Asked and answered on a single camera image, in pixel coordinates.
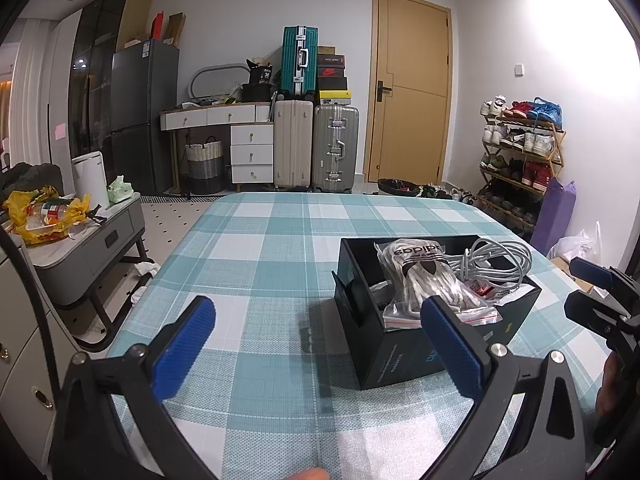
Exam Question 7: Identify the person's right hand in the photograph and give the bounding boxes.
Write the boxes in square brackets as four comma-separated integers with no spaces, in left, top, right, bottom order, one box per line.
[595,355,624,417]

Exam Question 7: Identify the black paper bag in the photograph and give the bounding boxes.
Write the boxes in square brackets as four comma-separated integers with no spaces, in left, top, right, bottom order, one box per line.
[245,58,275,86]

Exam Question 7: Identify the wooden shoe rack with shoes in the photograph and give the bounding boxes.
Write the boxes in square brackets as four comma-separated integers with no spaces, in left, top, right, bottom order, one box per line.
[478,95,564,226]

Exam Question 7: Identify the yellow plastic bag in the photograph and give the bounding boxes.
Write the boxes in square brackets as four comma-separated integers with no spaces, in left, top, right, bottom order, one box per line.
[3,184,92,246]

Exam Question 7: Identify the zip bag of white laces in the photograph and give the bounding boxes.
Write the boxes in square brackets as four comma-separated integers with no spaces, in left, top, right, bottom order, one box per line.
[373,238,504,332]

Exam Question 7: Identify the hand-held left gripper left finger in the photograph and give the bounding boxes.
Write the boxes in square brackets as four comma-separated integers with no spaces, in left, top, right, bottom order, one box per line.
[47,295,218,480]

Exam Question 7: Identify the white cable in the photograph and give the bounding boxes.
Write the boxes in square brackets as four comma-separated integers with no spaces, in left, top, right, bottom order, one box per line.
[442,238,534,294]

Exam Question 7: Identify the yellow and black shoe box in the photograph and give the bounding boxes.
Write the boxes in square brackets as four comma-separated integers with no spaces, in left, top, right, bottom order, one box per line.
[318,89,353,108]

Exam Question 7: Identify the white drawer cabinet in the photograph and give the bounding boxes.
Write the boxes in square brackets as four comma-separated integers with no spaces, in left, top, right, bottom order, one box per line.
[0,237,67,463]

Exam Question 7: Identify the silver suitcase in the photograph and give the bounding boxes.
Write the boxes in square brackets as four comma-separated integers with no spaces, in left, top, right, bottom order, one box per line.
[310,104,360,195]

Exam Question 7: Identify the grey side table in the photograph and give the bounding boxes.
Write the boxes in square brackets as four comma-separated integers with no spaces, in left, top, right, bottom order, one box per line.
[20,192,161,354]

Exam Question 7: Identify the round black shoe basket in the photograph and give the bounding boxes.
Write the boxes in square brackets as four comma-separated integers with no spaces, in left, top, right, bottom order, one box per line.
[377,177,426,197]

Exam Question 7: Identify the purple fabric bag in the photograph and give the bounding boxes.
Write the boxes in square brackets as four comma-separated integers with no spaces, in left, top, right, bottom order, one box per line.
[529,177,579,259]

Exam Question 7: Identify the white desk with drawers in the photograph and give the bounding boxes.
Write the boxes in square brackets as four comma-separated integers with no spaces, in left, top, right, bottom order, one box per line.
[159,101,275,194]

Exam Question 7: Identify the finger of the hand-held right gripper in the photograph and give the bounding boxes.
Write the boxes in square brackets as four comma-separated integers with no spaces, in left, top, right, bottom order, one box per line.
[564,290,632,335]
[570,256,640,304]

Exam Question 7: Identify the open cardboard carton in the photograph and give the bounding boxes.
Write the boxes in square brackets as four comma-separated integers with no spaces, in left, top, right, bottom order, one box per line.
[549,254,597,297]

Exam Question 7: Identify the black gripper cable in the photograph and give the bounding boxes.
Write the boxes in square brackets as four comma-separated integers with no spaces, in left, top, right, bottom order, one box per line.
[0,231,54,461]

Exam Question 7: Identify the tall brown cardboard box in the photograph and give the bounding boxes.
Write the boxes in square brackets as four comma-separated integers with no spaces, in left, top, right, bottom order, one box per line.
[166,12,187,49]

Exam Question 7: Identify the plastic bottle orange label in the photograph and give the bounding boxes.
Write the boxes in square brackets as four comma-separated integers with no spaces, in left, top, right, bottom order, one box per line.
[27,202,67,226]

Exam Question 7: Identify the teal suitcase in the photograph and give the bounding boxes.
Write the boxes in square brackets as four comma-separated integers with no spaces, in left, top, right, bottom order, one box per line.
[279,25,320,101]

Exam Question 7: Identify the grey refrigerator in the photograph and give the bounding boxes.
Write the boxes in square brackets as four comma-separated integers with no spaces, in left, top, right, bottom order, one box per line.
[110,38,180,196]

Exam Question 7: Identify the white air purifier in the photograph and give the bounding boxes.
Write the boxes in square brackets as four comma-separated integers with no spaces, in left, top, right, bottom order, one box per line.
[70,151,110,209]

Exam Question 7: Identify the white plastic bag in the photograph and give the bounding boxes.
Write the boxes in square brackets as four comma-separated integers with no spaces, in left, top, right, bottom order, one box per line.
[547,219,601,261]

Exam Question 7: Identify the dark clothes heap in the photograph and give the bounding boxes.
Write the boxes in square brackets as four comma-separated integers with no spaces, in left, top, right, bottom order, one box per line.
[0,162,64,201]

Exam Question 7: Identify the black cardboard box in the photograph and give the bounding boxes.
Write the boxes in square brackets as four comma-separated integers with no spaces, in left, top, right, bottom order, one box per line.
[332,233,544,392]

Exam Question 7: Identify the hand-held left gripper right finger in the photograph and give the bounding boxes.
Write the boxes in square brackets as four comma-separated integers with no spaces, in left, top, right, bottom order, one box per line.
[420,295,589,480]

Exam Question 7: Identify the oval mirror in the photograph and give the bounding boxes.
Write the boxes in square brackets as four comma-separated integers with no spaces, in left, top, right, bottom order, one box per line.
[189,62,251,104]

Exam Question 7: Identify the scattered loose shoes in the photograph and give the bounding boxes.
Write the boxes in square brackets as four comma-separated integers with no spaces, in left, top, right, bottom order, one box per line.
[417,182,484,206]

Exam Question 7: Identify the black storage bin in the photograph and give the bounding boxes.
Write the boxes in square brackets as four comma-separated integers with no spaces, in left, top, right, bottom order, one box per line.
[242,83,274,104]

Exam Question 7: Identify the wooden door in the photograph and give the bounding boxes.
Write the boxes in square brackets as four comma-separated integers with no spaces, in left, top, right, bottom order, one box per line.
[367,0,454,186]

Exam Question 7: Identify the beige suitcase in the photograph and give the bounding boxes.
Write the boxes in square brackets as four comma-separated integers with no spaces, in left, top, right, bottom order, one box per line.
[273,99,315,191]

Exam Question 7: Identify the white sheer curtain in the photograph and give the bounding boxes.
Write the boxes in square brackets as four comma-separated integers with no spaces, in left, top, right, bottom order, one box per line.
[8,12,56,166]

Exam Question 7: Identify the woven laundry basket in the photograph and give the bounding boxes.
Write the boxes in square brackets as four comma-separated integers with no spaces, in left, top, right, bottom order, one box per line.
[184,137,225,195]

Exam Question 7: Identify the dark glass cabinet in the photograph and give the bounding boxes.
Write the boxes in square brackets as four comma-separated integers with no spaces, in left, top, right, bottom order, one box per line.
[67,0,154,171]

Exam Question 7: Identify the green tissue pack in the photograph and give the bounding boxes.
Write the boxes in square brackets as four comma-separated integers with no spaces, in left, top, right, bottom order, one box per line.
[107,174,134,205]

